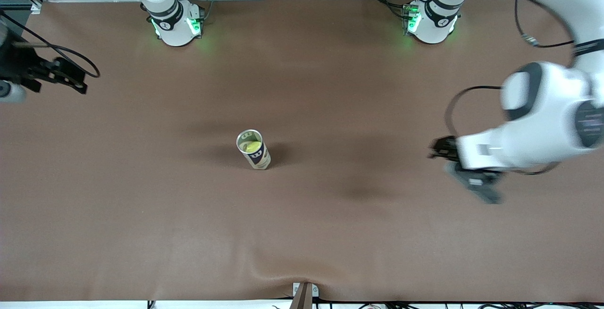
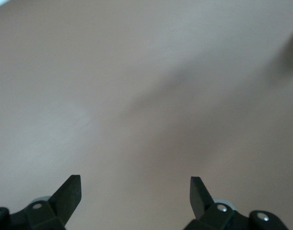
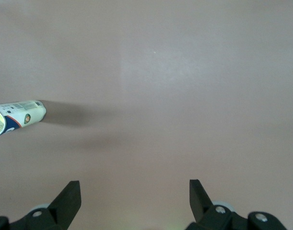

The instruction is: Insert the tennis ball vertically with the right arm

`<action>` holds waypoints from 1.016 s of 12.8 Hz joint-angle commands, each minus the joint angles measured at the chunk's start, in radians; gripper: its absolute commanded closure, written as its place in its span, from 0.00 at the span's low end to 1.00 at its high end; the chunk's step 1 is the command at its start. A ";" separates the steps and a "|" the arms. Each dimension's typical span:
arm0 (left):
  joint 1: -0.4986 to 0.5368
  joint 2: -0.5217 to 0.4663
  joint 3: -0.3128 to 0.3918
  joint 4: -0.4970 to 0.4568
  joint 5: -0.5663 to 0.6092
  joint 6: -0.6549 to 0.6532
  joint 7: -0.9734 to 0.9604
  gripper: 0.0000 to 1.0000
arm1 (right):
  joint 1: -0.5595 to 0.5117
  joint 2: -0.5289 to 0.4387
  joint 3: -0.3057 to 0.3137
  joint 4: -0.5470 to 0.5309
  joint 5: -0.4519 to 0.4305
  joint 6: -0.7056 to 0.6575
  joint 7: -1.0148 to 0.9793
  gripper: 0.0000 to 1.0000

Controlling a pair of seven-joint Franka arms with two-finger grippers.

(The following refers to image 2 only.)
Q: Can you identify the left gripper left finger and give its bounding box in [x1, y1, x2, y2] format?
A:
[9, 174, 82, 230]

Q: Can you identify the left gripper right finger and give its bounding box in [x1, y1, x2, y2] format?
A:
[184, 176, 252, 230]

